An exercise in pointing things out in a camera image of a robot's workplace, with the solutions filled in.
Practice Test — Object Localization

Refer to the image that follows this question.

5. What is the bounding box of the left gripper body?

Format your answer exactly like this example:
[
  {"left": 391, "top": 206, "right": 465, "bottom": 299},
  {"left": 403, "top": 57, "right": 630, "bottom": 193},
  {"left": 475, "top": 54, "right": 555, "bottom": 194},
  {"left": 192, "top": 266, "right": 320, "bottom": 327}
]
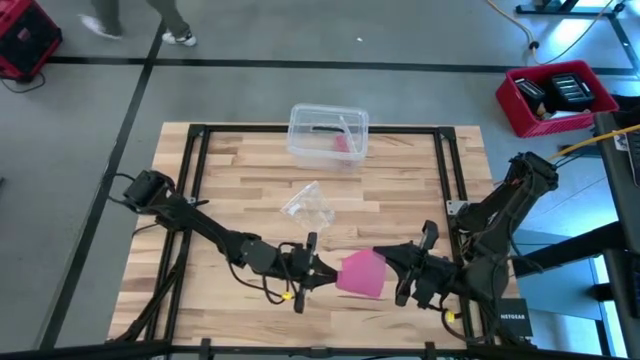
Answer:
[{"left": 278, "top": 231, "right": 324, "bottom": 315}]

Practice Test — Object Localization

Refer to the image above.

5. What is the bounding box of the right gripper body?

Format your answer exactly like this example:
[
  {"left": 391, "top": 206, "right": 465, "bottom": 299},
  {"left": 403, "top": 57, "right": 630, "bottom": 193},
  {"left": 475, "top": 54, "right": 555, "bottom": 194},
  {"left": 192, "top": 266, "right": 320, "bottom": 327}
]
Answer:
[{"left": 395, "top": 219, "right": 459, "bottom": 308}]

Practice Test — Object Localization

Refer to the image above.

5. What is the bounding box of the pink elastic bandage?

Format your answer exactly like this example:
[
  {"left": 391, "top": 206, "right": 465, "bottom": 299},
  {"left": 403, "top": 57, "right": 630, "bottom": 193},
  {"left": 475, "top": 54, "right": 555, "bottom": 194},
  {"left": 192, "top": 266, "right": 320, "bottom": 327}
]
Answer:
[{"left": 334, "top": 248, "right": 388, "bottom": 300}]

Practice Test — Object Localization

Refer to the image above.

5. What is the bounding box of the clear plastic wrapper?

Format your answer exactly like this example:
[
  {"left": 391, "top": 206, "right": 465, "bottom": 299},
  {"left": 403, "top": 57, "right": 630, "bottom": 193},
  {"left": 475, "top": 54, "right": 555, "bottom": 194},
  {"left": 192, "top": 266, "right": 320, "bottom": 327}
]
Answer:
[{"left": 279, "top": 180, "right": 336, "bottom": 234}]

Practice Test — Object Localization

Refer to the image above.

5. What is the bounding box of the clear plastic container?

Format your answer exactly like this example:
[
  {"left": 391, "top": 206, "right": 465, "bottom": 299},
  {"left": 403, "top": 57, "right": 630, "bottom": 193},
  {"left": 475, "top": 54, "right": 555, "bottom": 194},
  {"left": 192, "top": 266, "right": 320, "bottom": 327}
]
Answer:
[{"left": 287, "top": 103, "right": 370, "bottom": 171}]

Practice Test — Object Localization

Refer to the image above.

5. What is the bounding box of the black overhead rig beam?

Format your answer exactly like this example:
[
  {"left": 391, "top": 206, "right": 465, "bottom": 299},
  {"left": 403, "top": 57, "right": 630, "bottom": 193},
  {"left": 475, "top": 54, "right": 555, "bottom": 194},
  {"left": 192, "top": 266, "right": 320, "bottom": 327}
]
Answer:
[{"left": 0, "top": 339, "right": 640, "bottom": 360}]

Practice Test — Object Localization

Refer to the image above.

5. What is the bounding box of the red plastic crate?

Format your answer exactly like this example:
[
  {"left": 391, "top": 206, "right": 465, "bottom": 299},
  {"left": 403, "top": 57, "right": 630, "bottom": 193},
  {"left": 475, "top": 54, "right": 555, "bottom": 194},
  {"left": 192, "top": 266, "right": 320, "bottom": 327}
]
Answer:
[{"left": 494, "top": 59, "right": 621, "bottom": 140}]

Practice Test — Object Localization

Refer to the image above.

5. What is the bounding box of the small black device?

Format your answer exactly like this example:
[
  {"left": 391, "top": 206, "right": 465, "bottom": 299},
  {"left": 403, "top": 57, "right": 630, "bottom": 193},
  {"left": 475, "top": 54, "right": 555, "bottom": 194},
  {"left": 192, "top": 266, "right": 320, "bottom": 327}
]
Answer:
[{"left": 513, "top": 78, "right": 547, "bottom": 114}]

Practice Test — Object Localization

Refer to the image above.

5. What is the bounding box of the white paper sheet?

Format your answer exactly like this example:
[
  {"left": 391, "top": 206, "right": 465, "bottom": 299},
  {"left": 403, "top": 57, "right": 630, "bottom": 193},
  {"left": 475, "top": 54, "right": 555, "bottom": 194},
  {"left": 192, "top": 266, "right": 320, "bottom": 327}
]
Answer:
[{"left": 549, "top": 110, "right": 594, "bottom": 121}]

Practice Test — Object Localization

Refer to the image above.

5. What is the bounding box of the large black ribbed device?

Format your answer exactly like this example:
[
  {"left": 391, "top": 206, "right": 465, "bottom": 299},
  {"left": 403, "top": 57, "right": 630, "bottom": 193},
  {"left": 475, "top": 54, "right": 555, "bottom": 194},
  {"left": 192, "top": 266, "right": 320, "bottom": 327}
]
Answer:
[{"left": 547, "top": 73, "right": 596, "bottom": 112}]

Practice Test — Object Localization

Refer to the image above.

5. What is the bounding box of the person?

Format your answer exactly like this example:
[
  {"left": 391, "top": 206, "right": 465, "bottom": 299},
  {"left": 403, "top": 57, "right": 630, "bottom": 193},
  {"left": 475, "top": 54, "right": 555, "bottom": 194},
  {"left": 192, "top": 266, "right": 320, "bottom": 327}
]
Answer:
[{"left": 77, "top": 0, "right": 199, "bottom": 48}]

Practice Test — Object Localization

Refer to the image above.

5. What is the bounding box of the black floor stand base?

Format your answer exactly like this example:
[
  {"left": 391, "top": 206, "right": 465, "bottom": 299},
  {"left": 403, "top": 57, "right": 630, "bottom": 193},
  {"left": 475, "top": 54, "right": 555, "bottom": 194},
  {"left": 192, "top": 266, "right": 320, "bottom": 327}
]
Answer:
[{"left": 514, "top": 0, "right": 640, "bottom": 79}]

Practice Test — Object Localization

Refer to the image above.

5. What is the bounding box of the red and black case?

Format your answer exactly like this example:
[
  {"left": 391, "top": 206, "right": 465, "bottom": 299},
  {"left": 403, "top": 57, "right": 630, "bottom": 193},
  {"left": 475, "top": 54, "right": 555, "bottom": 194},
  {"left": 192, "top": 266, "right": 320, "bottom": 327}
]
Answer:
[{"left": 0, "top": 0, "right": 64, "bottom": 83}]

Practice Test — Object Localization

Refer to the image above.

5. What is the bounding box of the black cable with yellow tag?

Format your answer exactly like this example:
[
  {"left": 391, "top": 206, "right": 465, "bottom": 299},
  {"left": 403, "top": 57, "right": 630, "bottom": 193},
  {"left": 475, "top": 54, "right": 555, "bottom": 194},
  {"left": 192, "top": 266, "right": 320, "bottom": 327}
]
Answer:
[
  {"left": 438, "top": 299, "right": 474, "bottom": 345},
  {"left": 227, "top": 242, "right": 297, "bottom": 306}
]

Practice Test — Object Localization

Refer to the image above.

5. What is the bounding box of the black Netgear network switch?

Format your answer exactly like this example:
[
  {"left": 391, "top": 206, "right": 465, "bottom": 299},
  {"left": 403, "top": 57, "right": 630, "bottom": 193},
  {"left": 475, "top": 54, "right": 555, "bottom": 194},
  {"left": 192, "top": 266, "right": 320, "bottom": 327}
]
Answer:
[{"left": 494, "top": 297, "right": 535, "bottom": 339}]

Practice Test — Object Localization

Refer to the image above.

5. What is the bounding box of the black aluminium table frame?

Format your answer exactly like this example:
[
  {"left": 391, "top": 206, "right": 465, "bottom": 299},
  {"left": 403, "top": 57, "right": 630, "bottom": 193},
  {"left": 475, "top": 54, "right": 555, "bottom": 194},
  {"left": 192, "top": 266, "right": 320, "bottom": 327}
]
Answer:
[{"left": 143, "top": 123, "right": 499, "bottom": 349}]

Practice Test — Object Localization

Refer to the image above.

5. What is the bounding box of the black cable bundle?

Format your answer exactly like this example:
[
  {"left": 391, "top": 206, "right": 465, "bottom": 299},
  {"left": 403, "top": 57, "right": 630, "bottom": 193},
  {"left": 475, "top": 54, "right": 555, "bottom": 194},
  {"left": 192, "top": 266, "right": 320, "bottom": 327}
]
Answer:
[{"left": 107, "top": 219, "right": 196, "bottom": 346}]

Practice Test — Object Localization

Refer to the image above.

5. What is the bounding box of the yellow hanging cable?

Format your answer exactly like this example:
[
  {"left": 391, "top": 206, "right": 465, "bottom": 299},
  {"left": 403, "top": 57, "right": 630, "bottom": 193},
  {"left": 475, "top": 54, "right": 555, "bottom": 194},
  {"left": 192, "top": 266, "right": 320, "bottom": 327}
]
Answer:
[{"left": 547, "top": 123, "right": 640, "bottom": 162}]

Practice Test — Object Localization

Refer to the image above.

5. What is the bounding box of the yellow extension cord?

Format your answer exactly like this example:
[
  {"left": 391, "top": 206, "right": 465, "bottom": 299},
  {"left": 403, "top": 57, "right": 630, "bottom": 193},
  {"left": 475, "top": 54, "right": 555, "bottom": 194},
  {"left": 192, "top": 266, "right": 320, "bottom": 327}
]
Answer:
[{"left": 483, "top": 0, "right": 617, "bottom": 66}]

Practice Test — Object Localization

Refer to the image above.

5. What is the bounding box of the thin black floor cable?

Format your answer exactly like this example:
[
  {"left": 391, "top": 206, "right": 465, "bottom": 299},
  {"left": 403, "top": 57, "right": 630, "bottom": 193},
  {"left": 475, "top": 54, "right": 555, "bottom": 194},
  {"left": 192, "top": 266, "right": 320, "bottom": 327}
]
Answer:
[{"left": 0, "top": 71, "right": 47, "bottom": 95}]

